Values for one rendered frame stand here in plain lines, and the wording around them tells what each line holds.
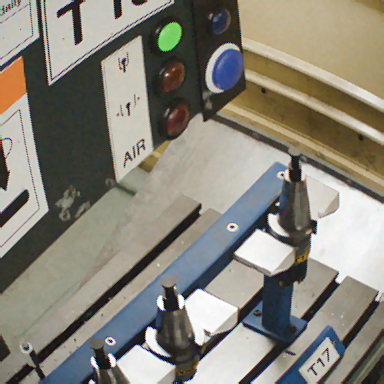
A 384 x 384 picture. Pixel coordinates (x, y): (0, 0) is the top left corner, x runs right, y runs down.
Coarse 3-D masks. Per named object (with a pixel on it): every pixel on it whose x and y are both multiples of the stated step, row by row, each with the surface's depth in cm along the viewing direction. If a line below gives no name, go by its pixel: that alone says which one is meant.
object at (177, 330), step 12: (180, 300) 82; (168, 312) 81; (180, 312) 82; (156, 324) 84; (168, 324) 83; (180, 324) 83; (156, 336) 86; (168, 336) 84; (180, 336) 84; (192, 336) 86; (168, 348) 85; (180, 348) 85
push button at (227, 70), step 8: (232, 48) 50; (224, 56) 49; (232, 56) 50; (240, 56) 51; (216, 64) 49; (224, 64) 50; (232, 64) 50; (240, 64) 51; (216, 72) 50; (224, 72) 50; (232, 72) 50; (240, 72) 51; (216, 80) 50; (224, 80) 50; (232, 80) 51; (224, 88) 51
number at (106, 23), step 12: (96, 0) 38; (108, 0) 39; (120, 0) 40; (132, 0) 41; (144, 0) 41; (156, 0) 42; (96, 12) 39; (108, 12) 39; (120, 12) 40; (132, 12) 41; (108, 24) 40; (120, 24) 41
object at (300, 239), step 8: (312, 208) 100; (272, 216) 99; (312, 216) 99; (272, 224) 98; (312, 224) 99; (272, 232) 98; (280, 232) 97; (288, 232) 97; (296, 232) 97; (304, 232) 97; (312, 232) 100; (280, 240) 98; (288, 240) 97; (296, 240) 97; (304, 240) 97; (296, 248) 98; (304, 248) 98
